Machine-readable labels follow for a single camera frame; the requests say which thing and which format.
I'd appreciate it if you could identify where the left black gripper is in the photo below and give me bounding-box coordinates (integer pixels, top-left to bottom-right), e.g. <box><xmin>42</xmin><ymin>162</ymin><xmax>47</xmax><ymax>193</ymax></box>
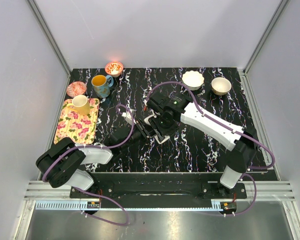
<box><xmin>120</xmin><ymin>119</ymin><xmax>157</xmax><ymax>152</ymax></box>

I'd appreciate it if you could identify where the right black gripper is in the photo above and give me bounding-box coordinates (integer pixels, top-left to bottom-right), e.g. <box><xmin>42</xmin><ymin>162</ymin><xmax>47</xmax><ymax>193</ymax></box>
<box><xmin>148</xmin><ymin>111</ymin><xmax>180</xmax><ymax>142</ymax></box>

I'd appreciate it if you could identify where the remote battery cover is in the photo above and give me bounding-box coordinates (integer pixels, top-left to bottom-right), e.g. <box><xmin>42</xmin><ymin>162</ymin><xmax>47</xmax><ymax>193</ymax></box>
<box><xmin>158</xmin><ymin>135</ymin><xmax>170</xmax><ymax>144</ymax></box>

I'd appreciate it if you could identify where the white remote control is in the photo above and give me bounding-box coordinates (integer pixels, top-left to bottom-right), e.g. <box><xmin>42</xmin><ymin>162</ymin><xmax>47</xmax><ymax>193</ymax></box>
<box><xmin>143</xmin><ymin>115</ymin><xmax>163</xmax><ymax>140</ymax></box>

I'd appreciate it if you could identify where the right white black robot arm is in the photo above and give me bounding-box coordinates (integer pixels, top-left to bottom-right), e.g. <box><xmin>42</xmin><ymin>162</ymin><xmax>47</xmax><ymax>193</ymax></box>
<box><xmin>144</xmin><ymin>92</ymin><xmax>257</xmax><ymax>198</ymax></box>

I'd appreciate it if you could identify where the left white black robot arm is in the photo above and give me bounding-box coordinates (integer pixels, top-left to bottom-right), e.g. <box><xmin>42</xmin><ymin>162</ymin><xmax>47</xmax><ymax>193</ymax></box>
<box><xmin>35</xmin><ymin>120</ymin><xmax>156</xmax><ymax>198</ymax></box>

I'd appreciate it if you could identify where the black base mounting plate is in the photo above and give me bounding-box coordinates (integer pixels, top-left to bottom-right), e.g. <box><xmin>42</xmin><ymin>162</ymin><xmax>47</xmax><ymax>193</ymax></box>
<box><xmin>69</xmin><ymin>172</ymin><xmax>248</xmax><ymax>200</ymax></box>

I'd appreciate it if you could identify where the floral pink tray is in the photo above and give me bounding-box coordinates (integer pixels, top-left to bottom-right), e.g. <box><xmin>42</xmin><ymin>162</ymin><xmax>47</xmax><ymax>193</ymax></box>
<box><xmin>53</xmin><ymin>98</ymin><xmax>100</xmax><ymax>145</ymax></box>

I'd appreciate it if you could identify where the white scalloped bowl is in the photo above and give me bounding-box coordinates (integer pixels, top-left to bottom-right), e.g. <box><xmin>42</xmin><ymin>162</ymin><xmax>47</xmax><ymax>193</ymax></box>
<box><xmin>181</xmin><ymin>70</ymin><xmax>205</xmax><ymax>91</ymax></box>

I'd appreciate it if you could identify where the blue mug yellow inside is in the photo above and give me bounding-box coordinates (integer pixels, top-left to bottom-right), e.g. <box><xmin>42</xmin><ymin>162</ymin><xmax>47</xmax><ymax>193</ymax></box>
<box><xmin>91</xmin><ymin>75</ymin><xmax>114</xmax><ymax>99</ymax></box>

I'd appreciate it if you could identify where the red patterned small bowl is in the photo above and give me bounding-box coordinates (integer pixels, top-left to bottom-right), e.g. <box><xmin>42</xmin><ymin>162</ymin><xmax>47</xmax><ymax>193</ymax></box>
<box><xmin>105</xmin><ymin>61</ymin><xmax>124</xmax><ymax>78</ymax></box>

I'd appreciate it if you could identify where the beige round bowl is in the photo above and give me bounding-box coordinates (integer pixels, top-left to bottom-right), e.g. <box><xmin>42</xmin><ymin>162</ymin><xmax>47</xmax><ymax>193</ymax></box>
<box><xmin>211</xmin><ymin>77</ymin><xmax>232</xmax><ymax>96</ymax></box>

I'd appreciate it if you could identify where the red patterned saucer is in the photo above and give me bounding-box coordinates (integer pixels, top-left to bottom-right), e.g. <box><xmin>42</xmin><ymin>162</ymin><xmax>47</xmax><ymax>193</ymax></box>
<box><xmin>66</xmin><ymin>81</ymin><xmax>87</xmax><ymax>98</ymax></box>

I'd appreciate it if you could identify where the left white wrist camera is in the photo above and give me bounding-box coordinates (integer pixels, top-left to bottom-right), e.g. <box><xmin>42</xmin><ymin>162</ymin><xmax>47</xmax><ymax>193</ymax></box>
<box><xmin>121</xmin><ymin>112</ymin><xmax>133</xmax><ymax>125</ymax></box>

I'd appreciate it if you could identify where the white slotted cable duct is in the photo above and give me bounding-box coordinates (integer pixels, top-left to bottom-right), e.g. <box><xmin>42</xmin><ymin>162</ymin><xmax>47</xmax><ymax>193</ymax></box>
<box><xmin>35</xmin><ymin>200</ymin><xmax>224</xmax><ymax>212</ymax></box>

